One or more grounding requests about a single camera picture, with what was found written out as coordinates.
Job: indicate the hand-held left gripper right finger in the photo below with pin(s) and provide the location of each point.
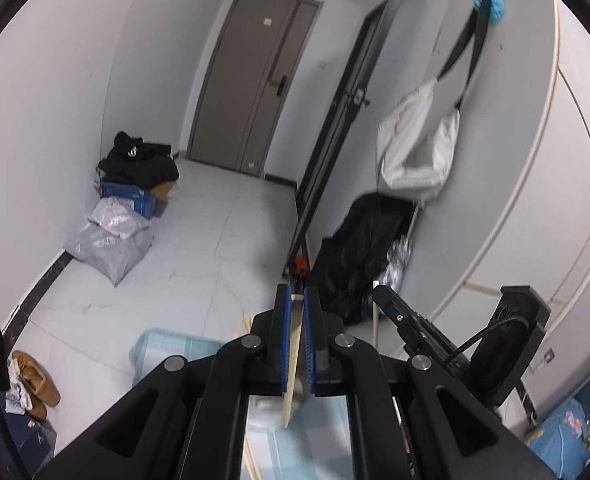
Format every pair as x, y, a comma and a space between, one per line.
311, 345

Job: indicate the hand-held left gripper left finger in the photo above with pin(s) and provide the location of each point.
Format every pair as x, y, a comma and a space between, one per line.
282, 345

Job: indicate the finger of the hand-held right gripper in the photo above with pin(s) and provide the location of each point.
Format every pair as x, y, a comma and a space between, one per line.
405, 317

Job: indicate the wooden chopstick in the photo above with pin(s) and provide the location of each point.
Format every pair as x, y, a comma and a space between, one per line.
250, 460
295, 345

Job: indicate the white utensil holder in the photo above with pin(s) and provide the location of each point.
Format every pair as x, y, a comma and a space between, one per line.
270, 408

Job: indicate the white shoulder bag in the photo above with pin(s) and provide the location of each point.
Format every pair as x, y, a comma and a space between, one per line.
410, 165

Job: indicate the silver folding umbrella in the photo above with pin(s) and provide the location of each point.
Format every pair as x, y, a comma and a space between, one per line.
397, 260

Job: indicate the black backpack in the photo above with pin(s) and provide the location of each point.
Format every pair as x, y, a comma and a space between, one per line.
360, 260

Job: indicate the small orange object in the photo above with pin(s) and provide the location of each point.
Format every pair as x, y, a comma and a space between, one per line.
300, 266

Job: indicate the blue floral cloth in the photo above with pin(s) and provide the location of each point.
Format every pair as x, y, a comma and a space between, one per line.
565, 440

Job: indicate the blue plaid table mat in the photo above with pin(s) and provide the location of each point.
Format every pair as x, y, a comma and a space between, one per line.
175, 355

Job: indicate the white cabinet with gold trim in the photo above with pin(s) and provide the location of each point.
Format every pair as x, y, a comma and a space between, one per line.
540, 185

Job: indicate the brown cardboard box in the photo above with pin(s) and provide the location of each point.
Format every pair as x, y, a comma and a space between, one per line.
164, 191

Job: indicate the grey plastic bag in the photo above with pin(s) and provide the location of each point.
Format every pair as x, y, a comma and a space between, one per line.
110, 255

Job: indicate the white plastic bag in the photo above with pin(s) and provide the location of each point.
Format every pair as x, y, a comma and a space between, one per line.
115, 217

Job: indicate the blue cardboard box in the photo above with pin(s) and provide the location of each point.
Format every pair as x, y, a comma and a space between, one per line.
125, 195

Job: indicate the black sliding door latch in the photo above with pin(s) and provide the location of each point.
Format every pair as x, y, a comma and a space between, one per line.
359, 98

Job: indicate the black clothes pile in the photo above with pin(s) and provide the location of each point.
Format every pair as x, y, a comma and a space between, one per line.
140, 165

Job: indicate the brown shoes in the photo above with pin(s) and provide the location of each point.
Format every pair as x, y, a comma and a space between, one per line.
40, 385

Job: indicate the grey-brown entrance door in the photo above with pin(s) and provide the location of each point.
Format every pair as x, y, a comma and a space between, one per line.
245, 85

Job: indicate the white crumpled cloth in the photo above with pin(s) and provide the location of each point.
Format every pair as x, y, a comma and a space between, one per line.
16, 390

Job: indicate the dark blue shoe box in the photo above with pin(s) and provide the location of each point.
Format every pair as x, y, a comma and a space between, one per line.
10, 440

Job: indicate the blue fluffy ball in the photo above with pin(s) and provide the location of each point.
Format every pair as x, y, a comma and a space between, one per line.
495, 6

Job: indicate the black sliding door frame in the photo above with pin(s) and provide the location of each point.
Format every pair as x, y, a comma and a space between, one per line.
335, 125

